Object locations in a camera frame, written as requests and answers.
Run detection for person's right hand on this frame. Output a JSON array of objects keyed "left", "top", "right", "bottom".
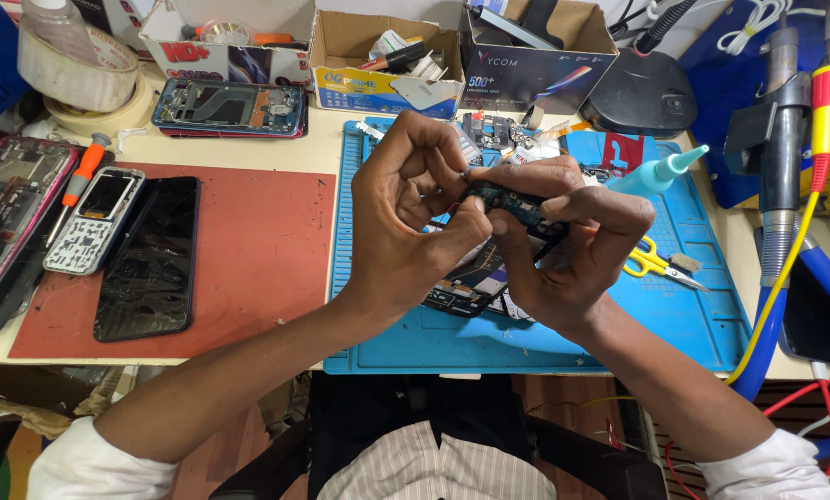
[{"left": 466, "top": 156, "right": 657, "bottom": 343}]

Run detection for person's left hand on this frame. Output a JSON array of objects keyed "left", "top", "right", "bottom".
[{"left": 340, "top": 110, "right": 494, "bottom": 326}]

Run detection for small green circuit board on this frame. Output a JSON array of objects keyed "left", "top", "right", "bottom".
[{"left": 465, "top": 181, "right": 570, "bottom": 237}]

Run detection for disassembled black phone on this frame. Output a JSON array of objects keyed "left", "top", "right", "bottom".
[{"left": 421, "top": 221, "right": 570, "bottom": 322}]

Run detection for blue silicone repair mat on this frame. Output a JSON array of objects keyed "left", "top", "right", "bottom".
[{"left": 322, "top": 117, "right": 754, "bottom": 376}]

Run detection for light blue glue bottle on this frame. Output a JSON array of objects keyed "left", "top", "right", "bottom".
[{"left": 605, "top": 144, "right": 711, "bottom": 197}]

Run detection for red work mat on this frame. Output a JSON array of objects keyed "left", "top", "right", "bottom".
[{"left": 8, "top": 162, "right": 337, "bottom": 361}]

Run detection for red sticker piece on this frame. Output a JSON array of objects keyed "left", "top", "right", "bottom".
[{"left": 600, "top": 132, "right": 646, "bottom": 176}]

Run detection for small black phone parts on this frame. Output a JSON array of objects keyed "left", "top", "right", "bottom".
[{"left": 459, "top": 111, "right": 529, "bottom": 151}]

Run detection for blue yellow cardboard box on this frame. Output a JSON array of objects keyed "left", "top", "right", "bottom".
[{"left": 308, "top": 9, "right": 466, "bottom": 122}]

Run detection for black gooseneck stand base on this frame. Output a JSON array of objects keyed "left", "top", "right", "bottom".
[{"left": 579, "top": 0, "right": 699, "bottom": 139}]

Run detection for dark printed cardboard box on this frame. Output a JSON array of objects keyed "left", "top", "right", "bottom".
[{"left": 458, "top": 0, "right": 620, "bottom": 116}]

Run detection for blue-framed opened phone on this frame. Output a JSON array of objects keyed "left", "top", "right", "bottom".
[{"left": 151, "top": 77, "right": 309, "bottom": 139}]

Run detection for person's striped shirt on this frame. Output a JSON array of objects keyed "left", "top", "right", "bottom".
[{"left": 315, "top": 419, "right": 559, "bottom": 500}]

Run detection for black hot air gun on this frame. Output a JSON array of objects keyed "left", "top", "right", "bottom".
[{"left": 723, "top": 26, "right": 813, "bottom": 290}]

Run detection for black cracked-screen smartphone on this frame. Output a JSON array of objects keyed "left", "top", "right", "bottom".
[{"left": 93, "top": 175, "right": 202, "bottom": 344}]

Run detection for white red-print cardboard box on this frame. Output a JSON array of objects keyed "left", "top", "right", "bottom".
[{"left": 138, "top": 0, "right": 317, "bottom": 89}]

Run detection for beige masking tape roll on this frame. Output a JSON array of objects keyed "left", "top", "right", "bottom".
[{"left": 43, "top": 72, "right": 158, "bottom": 138}]

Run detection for red yellow soldering iron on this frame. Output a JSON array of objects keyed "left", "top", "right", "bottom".
[{"left": 724, "top": 0, "right": 830, "bottom": 387}]

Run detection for orange grey screwdriver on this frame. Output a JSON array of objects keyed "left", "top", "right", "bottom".
[{"left": 44, "top": 132, "right": 113, "bottom": 248}]

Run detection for clear packing tape roll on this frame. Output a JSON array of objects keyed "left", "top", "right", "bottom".
[{"left": 17, "top": 24, "right": 141, "bottom": 114}]

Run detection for pink-framed opened phone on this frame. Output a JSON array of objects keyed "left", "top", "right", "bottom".
[{"left": 0, "top": 135, "right": 80, "bottom": 306}]

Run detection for clear plastic bottle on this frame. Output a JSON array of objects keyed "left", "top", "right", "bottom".
[{"left": 20, "top": 0, "right": 101, "bottom": 68}]

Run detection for yellow-handled scissors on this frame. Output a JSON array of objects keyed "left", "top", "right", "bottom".
[{"left": 621, "top": 235, "right": 712, "bottom": 293}]

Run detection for blue hose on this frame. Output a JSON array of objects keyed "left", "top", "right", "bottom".
[{"left": 729, "top": 222, "right": 830, "bottom": 404}]

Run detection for white keypad phone frame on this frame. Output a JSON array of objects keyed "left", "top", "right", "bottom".
[{"left": 43, "top": 166, "right": 147, "bottom": 277}]

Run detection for white coiled cable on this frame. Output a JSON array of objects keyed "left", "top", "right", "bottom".
[{"left": 716, "top": 0, "right": 792, "bottom": 57}]

